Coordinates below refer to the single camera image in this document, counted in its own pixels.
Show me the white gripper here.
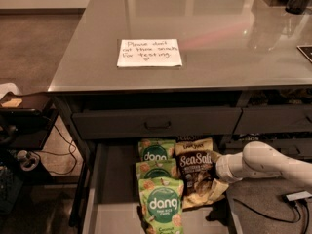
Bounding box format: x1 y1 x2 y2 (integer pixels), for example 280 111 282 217
208 151 249 201

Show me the brown sea salt chip bag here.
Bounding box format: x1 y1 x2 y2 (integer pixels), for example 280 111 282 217
175 137 222 210

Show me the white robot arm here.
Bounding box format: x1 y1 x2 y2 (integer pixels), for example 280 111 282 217
215 141 312 198

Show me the middle green dang chip bag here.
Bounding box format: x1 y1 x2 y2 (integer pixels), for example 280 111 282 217
136 159 179 179

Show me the green dang chip bag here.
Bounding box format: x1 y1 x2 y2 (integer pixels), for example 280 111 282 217
136 159 179 179
138 138 176 161
138 176 184 234

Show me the front green dang chip bag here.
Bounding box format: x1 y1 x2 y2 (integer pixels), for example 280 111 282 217
138 176 184 234

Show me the back green dang chip bag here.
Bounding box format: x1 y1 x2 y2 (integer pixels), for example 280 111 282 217
138 138 176 161

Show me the top right drawer front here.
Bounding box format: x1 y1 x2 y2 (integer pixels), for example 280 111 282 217
235 105 312 134

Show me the right middle drawer front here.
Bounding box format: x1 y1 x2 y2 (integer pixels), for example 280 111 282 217
225 138 312 160

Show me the top left drawer front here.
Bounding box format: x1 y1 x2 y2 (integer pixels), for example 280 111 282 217
72 107 241 139

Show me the open middle drawer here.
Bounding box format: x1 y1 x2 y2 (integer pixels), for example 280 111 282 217
82 139 243 234

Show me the grey power strip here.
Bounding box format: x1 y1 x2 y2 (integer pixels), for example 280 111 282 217
282 191 312 202

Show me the white handwritten paper note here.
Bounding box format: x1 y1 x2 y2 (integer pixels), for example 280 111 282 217
117 39 182 67

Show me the dark teal basket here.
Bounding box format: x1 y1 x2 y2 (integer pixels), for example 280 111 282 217
0 164 23 215

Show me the black power cable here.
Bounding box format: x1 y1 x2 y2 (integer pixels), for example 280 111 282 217
233 198 310 234

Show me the black cable by cart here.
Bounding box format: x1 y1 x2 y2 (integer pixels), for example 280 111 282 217
32 124 79 176

